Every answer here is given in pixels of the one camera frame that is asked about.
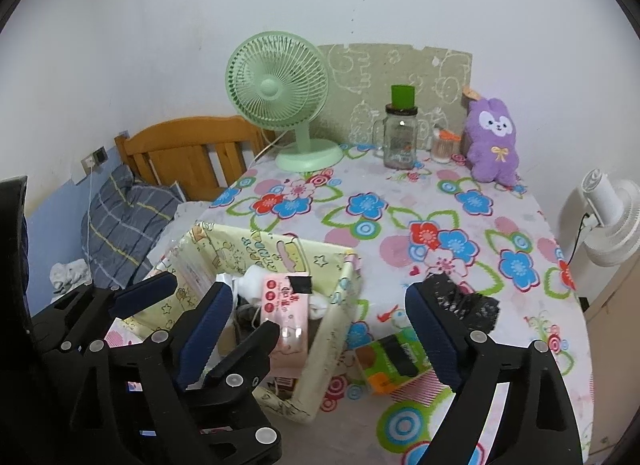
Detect black fan cable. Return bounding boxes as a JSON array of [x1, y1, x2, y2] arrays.
[[569, 212, 593, 263]]

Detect pink tissue pack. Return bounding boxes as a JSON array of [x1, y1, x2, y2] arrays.
[[260, 272, 313, 377]]

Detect glass jar with green lid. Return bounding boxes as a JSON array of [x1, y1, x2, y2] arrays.
[[371, 85, 420, 170]]

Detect white crumpled cloth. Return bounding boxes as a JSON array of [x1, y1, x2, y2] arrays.
[[50, 260, 92, 294]]

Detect yellow fabric storage box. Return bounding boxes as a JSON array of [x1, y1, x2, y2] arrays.
[[107, 222, 362, 426]]

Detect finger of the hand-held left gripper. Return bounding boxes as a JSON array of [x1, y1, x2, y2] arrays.
[[175, 320, 283, 465], [30, 272, 179, 352]]

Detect floral tablecloth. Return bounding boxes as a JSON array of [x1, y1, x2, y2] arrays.
[[105, 142, 596, 465]]

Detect green orange tissue pack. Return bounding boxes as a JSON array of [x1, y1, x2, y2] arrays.
[[356, 330, 433, 396]]

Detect red brown snack pack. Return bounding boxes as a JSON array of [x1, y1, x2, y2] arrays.
[[270, 372, 301, 393]]

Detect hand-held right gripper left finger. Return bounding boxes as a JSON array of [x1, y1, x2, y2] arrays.
[[67, 283, 237, 465]]

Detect white fan cord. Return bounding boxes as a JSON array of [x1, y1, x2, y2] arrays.
[[252, 131, 287, 164]]

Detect wooden bed headboard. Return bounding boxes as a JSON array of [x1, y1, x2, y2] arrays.
[[115, 116, 271, 203]]

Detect beige wooden door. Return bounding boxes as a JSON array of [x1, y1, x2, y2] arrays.
[[582, 245, 640, 451]]

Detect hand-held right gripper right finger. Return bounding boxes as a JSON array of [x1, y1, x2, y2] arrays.
[[404, 283, 585, 465]]

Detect grey plaid pillow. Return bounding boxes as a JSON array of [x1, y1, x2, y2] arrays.
[[82, 165, 183, 291]]

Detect white standing fan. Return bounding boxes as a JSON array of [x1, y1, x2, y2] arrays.
[[557, 170, 640, 271]]

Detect wall outlet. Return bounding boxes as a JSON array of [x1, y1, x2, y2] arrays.
[[81, 146, 109, 168]]

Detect green printed board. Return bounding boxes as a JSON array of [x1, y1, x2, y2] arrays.
[[315, 43, 473, 150]]

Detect small jar with orange lid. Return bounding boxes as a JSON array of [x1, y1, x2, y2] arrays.
[[431, 127, 462, 164]]

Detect purple plush bunny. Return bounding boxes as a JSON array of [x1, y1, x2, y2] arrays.
[[460, 86, 521, 184]]

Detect green desk fan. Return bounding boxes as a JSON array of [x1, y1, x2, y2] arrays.
[[225, 31, 344, 174]]

